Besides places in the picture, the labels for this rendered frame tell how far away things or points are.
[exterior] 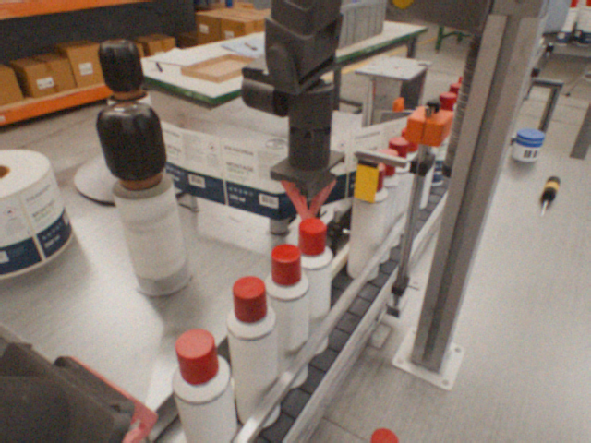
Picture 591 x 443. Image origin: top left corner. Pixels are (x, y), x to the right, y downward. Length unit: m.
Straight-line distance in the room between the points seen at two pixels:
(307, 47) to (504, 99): 0.20
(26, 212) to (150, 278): 0.24
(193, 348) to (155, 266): 0.34
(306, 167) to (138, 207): 0.24
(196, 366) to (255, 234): 0.49
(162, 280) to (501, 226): 0.71
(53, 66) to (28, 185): 3.53
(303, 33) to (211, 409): 0.37
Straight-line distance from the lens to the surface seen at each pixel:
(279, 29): 0.50
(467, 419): 0.68
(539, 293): 0.90
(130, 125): 0.60
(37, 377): 0.31
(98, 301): 0.77
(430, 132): 0.52
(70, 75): 4.41
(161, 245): 0.68
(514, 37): 0.47
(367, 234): 0.68
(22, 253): 0.87
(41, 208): 0.85
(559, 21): 0.53
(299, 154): 0.57
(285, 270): 0.46
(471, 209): 0.53
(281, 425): 0.58
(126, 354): 0.68
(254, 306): 0.43
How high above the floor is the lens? 1.37
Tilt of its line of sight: 34 degrees down
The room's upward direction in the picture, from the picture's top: straight up
